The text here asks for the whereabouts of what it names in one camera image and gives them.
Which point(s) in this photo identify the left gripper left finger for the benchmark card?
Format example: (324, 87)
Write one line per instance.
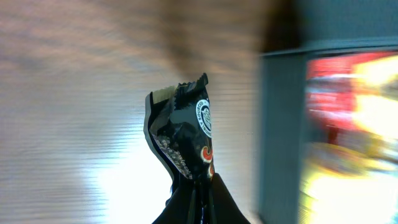
(182, 206)

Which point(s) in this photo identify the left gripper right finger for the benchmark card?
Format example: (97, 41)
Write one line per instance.
(222, 207)

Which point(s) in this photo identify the black candy wrapper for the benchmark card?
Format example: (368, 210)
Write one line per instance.
(178, 130)

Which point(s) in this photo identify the yellow Mentos gum bottle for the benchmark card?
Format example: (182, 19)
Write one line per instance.
(332, 198)

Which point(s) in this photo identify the red candy bag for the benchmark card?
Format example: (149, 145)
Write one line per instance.
(330, 87)

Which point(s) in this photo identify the black box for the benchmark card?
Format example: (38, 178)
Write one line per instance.
(297, 32)

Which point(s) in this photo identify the yellow Hacks candy bag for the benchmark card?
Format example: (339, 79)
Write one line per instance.
(375, 91)

